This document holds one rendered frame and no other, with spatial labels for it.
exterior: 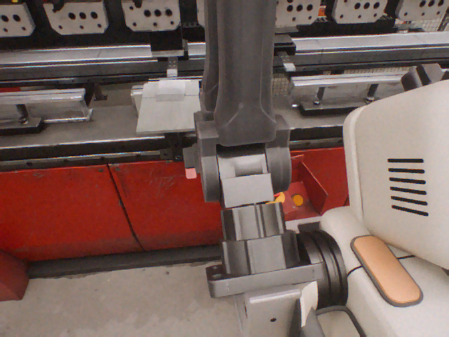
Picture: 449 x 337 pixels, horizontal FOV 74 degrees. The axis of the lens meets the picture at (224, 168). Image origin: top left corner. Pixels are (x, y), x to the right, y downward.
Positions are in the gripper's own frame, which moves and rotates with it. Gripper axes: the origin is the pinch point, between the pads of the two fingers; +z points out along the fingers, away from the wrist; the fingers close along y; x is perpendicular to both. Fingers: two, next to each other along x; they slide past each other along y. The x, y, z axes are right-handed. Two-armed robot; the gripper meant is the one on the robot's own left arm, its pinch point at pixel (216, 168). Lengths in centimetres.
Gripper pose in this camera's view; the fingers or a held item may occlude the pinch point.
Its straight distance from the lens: 70.4
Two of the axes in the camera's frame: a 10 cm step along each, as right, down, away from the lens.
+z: -0.8, 3.2, 9.4
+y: -9.8, 1.2, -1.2
